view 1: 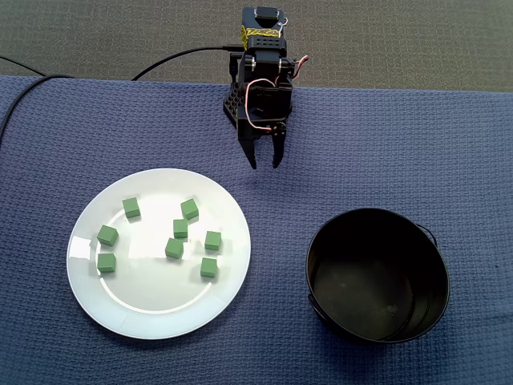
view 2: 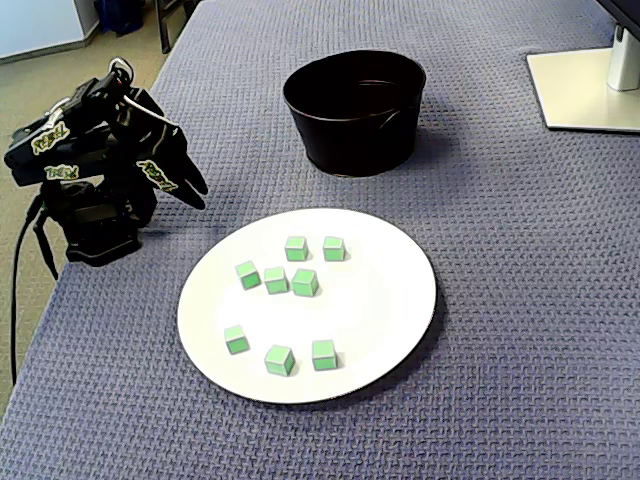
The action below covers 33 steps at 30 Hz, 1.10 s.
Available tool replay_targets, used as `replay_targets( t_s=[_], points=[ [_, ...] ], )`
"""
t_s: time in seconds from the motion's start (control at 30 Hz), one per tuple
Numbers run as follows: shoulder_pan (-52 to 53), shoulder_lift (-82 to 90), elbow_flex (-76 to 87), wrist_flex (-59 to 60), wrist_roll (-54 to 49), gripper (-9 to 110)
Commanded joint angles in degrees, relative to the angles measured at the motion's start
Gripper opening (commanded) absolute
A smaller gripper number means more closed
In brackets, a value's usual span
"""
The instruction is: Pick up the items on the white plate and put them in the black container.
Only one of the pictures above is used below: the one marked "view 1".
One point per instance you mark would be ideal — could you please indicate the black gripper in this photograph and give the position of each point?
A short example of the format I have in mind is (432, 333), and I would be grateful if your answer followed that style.
(256, 135)

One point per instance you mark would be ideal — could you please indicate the green cube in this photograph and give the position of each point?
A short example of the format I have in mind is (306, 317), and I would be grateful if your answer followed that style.
(180, 228)
(212, 240)
(208, 267)
(189, 209)
(131, 208)
(174, 248)
(107, 236)
(106, 263)

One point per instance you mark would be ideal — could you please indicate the black honeycomb robot base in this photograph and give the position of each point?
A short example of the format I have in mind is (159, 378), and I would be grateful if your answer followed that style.
(233, 108)

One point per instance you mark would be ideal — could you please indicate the white round plate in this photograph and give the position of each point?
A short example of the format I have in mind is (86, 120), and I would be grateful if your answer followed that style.
(160, 288)

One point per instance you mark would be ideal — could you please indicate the black round metal container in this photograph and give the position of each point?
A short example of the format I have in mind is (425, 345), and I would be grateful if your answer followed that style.
(425, 248)

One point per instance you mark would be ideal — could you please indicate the blue woven table mat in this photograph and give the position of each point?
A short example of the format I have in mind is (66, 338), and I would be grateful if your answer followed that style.
(441, 160)

